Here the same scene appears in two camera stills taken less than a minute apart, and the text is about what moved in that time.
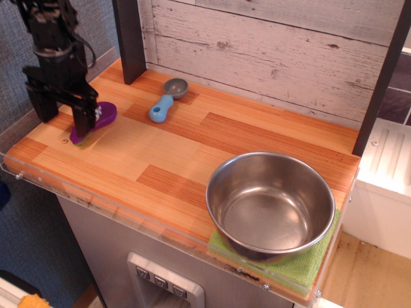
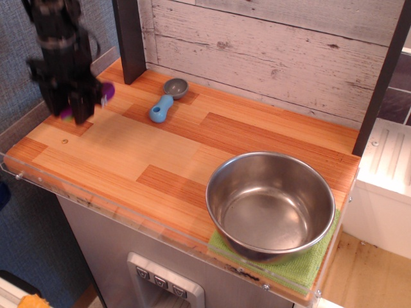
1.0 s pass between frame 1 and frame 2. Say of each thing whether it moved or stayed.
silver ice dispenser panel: stayed
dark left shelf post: stayed
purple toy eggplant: moved
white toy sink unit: stayed
